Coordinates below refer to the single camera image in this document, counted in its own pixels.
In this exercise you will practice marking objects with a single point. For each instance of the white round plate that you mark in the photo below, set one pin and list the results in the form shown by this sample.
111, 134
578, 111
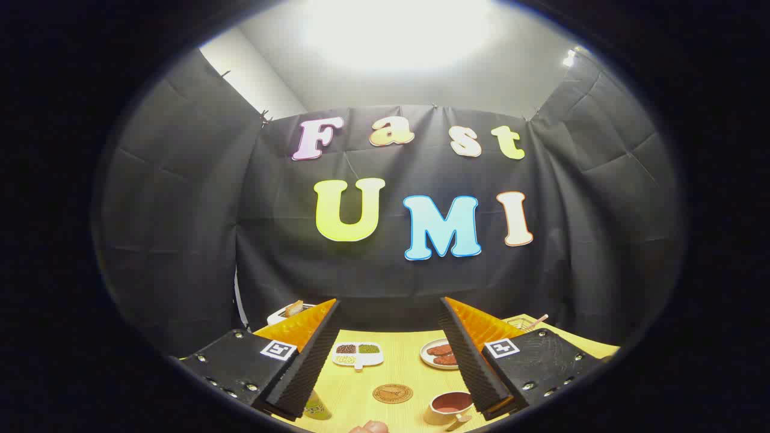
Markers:
426, 356

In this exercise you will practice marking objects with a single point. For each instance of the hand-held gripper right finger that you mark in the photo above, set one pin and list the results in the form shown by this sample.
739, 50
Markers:
475, 367

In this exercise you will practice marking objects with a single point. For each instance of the wooden table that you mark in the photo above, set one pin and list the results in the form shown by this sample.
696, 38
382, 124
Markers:
402, 374

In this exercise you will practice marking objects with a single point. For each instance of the silver green juice bottle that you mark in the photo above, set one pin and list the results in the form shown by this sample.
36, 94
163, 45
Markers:
316, 408

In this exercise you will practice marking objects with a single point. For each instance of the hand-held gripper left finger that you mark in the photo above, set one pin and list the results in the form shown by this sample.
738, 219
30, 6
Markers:
304, 367

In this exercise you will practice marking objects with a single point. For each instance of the pink stick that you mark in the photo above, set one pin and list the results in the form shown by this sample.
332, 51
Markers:
538, 320

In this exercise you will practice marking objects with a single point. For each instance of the round cork coaster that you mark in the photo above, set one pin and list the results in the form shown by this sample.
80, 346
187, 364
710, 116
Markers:
392, 394

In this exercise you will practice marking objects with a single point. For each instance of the white divided bean dish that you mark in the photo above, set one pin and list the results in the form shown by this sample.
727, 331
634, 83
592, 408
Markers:
358, 356

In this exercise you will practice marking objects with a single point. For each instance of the brown meat piece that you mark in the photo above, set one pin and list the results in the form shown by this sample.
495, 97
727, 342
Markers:
439, 349
446, 360

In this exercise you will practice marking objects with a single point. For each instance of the toast slice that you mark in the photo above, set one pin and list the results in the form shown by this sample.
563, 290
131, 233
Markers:
294, 308

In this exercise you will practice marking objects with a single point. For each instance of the white toaster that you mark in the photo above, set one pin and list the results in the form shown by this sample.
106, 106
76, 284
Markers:
278, 315

